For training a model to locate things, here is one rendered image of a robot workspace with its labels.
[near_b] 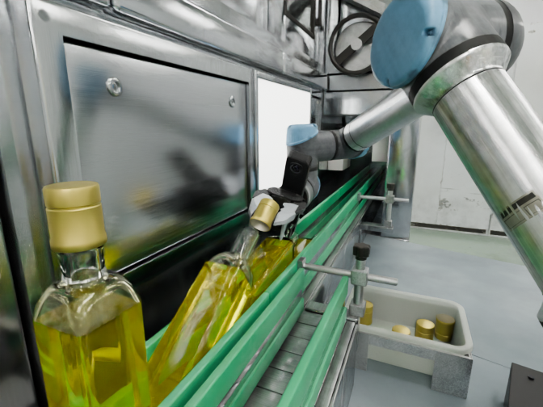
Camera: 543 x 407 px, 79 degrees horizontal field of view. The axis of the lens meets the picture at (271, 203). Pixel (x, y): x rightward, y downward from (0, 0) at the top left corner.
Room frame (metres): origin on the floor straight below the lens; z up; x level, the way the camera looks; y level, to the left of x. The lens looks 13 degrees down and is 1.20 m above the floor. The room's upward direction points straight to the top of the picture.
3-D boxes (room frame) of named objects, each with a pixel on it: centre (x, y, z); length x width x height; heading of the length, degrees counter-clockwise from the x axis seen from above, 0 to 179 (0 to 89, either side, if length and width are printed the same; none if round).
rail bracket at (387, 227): (1.11, -0.38, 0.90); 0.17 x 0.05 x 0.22; 66
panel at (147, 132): (0.75, 0.06, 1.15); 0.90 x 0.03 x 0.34; 156
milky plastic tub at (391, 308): (0.58, -0.26, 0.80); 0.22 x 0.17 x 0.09; 66
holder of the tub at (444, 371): (0.60, -0.24, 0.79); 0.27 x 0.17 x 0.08; 66
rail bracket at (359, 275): (0.52, -0.13, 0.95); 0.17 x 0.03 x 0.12; 66
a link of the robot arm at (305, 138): (0.81, -0.09, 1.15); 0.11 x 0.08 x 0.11; 115
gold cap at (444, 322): (0.60, -0.36, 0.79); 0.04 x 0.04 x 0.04
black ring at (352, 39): (1.33, -0.32, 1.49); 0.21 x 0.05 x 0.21; 66
